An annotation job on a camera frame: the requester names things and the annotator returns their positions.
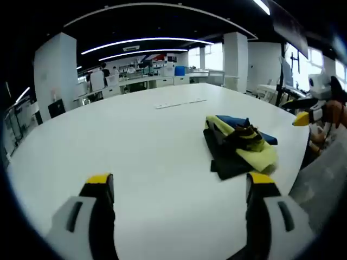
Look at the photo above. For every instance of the white side desk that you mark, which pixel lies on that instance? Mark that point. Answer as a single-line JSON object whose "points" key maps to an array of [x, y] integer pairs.
{"points": [[271, 88]]}

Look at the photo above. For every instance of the person's right hand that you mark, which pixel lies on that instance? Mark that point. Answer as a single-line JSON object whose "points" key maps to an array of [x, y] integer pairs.
{"points": [[334, 112]]}

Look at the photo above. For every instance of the yellow grey blue garment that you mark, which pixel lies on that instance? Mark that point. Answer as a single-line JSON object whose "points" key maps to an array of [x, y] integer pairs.
{"points": [[254, 159]]}

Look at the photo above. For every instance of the white cabinet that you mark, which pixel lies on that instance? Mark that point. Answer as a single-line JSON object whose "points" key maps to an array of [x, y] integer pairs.
{"points": [[97, 80]]}

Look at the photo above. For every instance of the white template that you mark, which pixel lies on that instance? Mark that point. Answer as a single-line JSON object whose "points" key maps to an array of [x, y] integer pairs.
{"points": [[179, 104]]}

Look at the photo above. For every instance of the long ceiling light strip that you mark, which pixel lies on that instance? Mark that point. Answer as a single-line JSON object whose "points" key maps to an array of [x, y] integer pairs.
{"points": [[143, 52], [146, 40]]}

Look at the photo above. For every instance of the ceiling air vent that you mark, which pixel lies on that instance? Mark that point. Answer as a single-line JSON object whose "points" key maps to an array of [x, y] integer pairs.
{"points": [[131, 48]]}

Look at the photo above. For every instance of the black tripod stand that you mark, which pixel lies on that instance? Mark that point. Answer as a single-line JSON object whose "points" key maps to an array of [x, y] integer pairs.
{"points": [[280, 81]]}

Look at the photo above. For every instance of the person's grey clothing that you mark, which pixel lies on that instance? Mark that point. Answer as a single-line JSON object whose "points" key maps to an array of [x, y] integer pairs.
{"points": [[322, 184]]}

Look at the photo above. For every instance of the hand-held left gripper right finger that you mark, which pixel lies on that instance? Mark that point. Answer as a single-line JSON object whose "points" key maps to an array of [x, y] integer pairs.
{"points": [[273, 216]]}

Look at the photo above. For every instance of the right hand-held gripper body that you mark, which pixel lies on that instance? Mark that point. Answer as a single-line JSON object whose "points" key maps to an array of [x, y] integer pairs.
{"points": [[320, 85]]}

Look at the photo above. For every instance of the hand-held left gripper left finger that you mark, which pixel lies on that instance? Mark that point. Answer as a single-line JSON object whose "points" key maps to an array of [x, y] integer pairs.
{"points": [[81, 216]]}

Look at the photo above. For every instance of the blue plastic bin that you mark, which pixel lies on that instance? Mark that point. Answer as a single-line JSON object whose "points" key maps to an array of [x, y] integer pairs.
{"points": [[180, 71]]}

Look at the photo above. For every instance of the white pillar with red mark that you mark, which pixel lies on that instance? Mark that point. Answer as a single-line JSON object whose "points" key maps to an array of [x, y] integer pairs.
{"points": [[54, 67]]}

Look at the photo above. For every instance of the plain white pillar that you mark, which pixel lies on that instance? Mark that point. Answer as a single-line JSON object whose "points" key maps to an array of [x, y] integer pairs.
{"points": [[235, 62]]}

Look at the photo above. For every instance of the long white workbench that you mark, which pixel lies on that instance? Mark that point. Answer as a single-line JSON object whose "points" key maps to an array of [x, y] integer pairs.
{"points": [[162, 81]]}

